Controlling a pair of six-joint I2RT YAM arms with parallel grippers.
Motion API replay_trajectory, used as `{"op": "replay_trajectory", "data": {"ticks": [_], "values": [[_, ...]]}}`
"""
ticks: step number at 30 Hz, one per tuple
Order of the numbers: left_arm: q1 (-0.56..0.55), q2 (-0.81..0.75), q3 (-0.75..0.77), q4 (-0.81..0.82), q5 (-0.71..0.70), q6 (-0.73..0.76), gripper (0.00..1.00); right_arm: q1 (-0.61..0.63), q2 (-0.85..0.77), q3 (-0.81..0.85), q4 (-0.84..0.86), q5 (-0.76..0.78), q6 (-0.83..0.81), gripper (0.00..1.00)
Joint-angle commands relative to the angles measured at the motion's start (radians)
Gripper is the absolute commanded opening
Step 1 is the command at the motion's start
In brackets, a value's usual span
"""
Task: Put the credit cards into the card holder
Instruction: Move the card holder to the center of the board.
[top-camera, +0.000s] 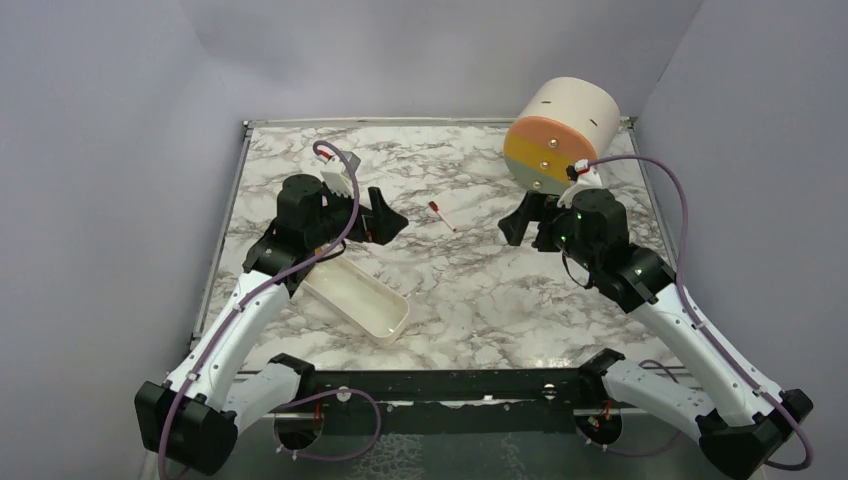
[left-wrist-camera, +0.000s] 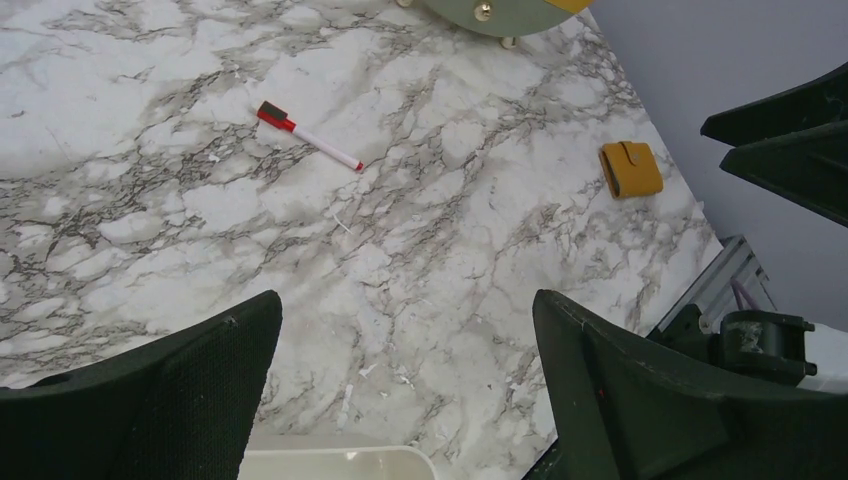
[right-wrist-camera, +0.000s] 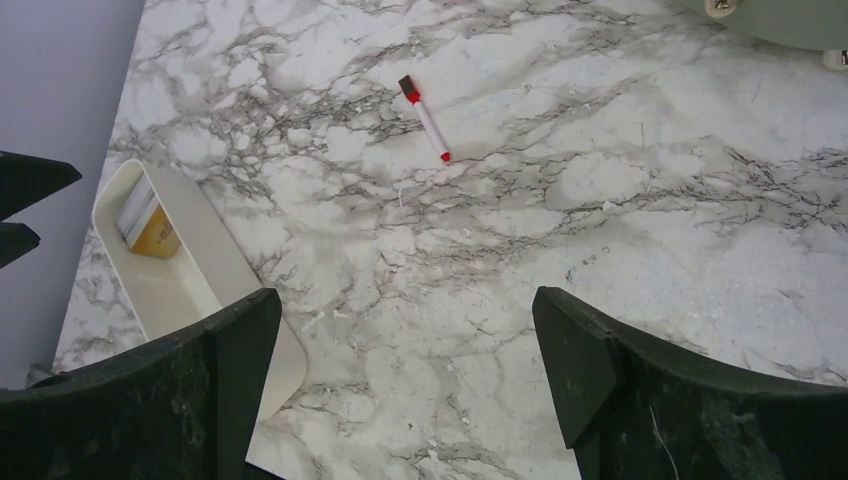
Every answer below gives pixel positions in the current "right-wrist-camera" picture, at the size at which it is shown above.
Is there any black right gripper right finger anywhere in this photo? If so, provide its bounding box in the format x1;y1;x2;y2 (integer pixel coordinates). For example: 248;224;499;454
532;286;847;479

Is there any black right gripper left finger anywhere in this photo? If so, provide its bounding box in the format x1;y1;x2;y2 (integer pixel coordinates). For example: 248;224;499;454
1;288;282;479

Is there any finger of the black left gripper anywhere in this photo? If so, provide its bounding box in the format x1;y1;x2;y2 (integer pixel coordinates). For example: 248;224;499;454
1;151;82;268

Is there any stack of credit cards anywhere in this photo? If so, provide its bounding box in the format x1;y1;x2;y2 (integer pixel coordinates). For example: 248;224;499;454
115;175;181;259

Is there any white oval plastic tray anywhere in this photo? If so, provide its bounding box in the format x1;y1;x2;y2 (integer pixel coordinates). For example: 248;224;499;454
91;158;310;423

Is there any red and white marker pen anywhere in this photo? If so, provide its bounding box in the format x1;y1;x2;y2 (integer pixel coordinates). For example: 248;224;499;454
398;75;452;163

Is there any cylindrical pastel drawer box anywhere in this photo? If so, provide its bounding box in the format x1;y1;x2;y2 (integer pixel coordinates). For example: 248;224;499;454
681;0;847;72

